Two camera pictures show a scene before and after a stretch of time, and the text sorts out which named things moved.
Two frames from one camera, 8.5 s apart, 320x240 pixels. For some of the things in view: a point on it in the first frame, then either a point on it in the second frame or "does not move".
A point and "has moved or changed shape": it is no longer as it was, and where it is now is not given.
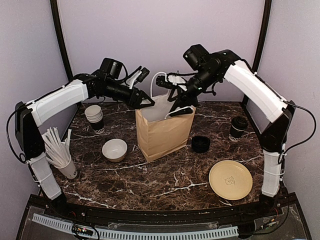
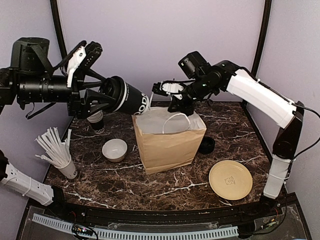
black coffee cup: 235,135 -> 135,102
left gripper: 135,103 -> 83,106
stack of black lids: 200,144 has moved or changed shape
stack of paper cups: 94,116 does not move
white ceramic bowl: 114,150 does not move
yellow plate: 230,179 does not move
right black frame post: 264,32 does not move
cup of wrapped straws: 57,152 does not move
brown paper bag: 159,137 has moved or changed shape
